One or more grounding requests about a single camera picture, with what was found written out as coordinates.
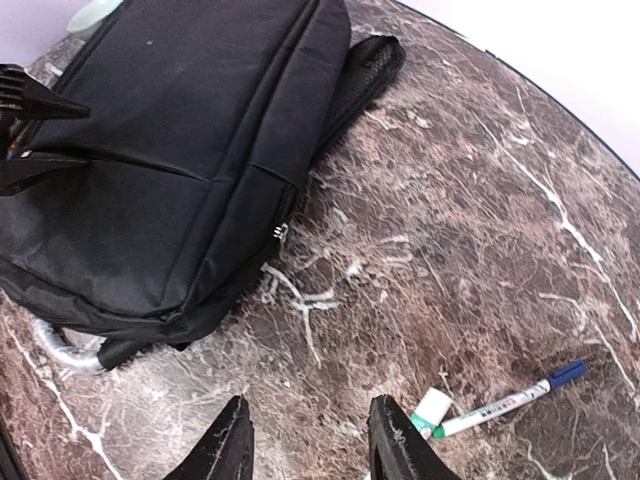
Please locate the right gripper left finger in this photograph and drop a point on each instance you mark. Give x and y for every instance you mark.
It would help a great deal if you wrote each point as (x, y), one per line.
(225, 451)

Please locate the pale green ceramic bowl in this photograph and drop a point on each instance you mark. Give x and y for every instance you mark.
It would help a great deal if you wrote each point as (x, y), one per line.
(91, 14)

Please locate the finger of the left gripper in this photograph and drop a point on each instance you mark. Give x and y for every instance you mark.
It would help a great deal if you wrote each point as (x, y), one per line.
(22, 172)
(27, 99)

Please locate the black backpack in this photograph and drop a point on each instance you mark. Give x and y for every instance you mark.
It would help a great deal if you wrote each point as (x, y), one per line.
(206, 119)

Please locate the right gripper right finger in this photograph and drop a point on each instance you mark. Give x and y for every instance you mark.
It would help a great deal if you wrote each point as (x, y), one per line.
(396, 448)

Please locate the small white marker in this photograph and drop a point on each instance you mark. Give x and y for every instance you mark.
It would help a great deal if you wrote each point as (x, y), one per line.
(511, 402)

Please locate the green cap glue stick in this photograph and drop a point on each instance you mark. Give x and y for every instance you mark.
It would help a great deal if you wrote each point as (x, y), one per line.
(430, 411)

